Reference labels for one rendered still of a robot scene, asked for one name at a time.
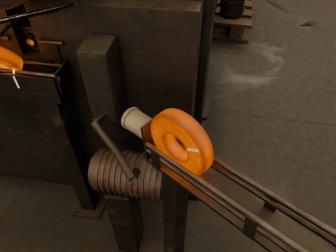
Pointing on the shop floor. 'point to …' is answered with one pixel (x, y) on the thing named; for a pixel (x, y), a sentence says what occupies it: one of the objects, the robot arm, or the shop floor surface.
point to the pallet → (233, 19)
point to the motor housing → (125, 193)
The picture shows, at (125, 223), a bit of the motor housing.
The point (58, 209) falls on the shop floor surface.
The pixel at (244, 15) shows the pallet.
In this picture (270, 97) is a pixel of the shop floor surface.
